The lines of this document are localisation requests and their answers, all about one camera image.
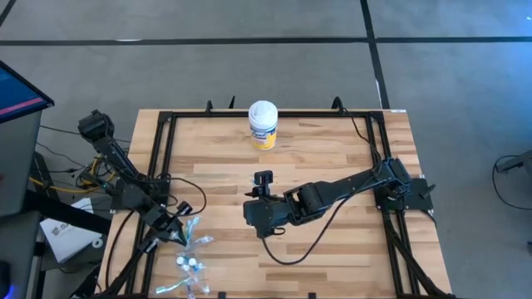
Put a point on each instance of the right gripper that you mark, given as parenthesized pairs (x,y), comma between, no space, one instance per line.
(266,216)

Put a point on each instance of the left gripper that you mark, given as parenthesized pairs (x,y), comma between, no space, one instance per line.
(164,226)

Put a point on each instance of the clear plastic bag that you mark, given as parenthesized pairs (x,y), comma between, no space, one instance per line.
(189,253)

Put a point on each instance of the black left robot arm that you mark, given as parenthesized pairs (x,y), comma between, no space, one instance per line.
(112,153)

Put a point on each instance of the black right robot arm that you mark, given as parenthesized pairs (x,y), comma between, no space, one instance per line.
(345,187)

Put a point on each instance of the Lysol wipes canister yellow label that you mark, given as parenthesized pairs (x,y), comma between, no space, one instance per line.
(262,116)

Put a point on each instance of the white tape roll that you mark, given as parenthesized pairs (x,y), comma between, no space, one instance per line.
(95,245)

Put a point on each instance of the white printed paper sheet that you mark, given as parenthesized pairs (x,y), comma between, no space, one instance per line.
(66,245)

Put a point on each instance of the black desk bar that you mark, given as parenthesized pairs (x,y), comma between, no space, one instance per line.
(66,214)

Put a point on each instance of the white table label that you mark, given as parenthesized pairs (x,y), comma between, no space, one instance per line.
(398,111)

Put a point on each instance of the grey cabinet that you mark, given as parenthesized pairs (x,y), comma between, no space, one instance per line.
(16,166)

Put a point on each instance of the grey floor stand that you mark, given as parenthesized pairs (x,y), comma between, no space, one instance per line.
(519,162)

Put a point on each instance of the black aluminium table frame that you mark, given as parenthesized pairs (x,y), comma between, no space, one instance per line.
(311,114)

